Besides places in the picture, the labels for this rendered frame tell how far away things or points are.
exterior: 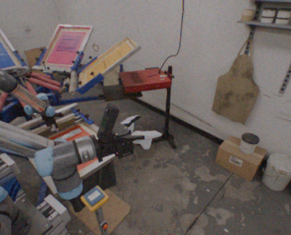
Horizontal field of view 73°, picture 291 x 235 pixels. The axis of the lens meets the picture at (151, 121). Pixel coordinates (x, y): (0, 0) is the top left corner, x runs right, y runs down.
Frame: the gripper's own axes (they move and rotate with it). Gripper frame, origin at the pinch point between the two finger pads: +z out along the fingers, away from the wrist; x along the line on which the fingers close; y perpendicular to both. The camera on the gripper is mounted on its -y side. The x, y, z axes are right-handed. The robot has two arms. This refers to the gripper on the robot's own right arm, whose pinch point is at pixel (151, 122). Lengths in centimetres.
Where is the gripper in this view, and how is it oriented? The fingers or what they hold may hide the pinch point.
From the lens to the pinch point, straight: 66.2
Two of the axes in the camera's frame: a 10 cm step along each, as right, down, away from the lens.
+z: 8.8, -2.7, 3.9
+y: 0.6, 8.8, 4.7
